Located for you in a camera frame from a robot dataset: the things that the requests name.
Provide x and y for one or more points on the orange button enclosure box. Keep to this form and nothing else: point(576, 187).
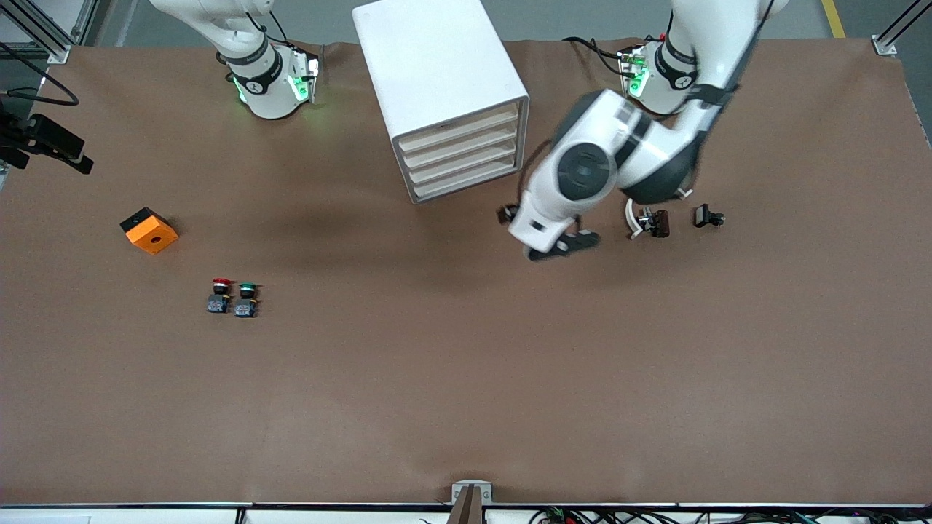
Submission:
point(151, 234)

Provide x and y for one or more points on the grey table edge bracket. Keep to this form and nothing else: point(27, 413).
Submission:
point(471, 498)

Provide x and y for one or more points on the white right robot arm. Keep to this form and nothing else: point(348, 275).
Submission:
point(262, 87)

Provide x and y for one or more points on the green push button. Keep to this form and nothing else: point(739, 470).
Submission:
point(247, 300)

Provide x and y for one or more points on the aluminium frame post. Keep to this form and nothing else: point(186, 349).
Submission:
point(890, 42)
point(44, 33)

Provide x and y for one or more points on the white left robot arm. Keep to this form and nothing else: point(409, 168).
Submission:
point(582, 171)

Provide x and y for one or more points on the small black clip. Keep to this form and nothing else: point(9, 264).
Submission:
point(705, 215)

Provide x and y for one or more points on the brown black small component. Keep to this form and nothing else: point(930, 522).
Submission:
point(657, 223)

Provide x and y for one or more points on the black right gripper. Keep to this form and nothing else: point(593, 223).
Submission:
point(35, 135)

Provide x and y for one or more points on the white curved plastic part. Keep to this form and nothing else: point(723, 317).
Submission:
point(631, 218)

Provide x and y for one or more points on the red push button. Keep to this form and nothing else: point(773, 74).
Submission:
point(218, 297)

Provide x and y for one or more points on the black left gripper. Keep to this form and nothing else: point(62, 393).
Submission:
point(513, 211)

